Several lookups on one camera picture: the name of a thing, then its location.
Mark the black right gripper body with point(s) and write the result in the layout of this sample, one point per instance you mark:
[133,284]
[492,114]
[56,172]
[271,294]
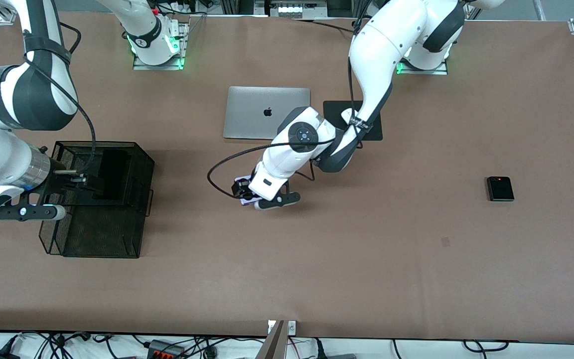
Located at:
[64,178]

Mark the black slab phone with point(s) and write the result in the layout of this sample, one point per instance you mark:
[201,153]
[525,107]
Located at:
[112,172]

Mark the lavender flip phone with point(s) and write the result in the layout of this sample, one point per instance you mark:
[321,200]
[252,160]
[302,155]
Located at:
[246,202]

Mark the black flip phone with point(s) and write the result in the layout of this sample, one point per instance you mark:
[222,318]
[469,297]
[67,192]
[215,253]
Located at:
[500,189]

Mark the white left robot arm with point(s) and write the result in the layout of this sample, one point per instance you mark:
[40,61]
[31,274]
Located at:
[386,45]

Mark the black mesh two-tier organizer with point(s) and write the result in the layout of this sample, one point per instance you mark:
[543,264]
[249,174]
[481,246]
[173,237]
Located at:
[97,234]

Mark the silver closed laptop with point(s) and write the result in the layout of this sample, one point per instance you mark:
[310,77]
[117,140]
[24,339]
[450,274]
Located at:
[252,112]

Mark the white computer mouse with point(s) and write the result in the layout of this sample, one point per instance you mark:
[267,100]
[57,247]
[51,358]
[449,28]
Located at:
[348,113]

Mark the black mouse pad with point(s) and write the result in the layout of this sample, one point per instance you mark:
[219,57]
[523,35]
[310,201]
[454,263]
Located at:
[377,133]

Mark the grey power strip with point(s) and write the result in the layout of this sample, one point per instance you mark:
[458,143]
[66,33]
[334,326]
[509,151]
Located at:
[342,356]

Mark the black power strip red switches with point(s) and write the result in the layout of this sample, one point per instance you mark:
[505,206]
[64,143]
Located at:
[167,349]

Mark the white terminal block device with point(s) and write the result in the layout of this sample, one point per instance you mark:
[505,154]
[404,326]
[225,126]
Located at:
[294,9]

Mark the white clamp bracket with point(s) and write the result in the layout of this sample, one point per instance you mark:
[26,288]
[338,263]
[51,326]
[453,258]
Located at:
[270,326]
[292,327]

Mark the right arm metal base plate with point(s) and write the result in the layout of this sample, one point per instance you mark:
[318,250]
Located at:
[167,67]

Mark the aluminium frame post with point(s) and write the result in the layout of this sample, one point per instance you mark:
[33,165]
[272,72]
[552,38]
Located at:
[237,6]

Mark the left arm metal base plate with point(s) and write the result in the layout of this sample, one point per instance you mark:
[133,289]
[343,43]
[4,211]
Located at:
[436,72]

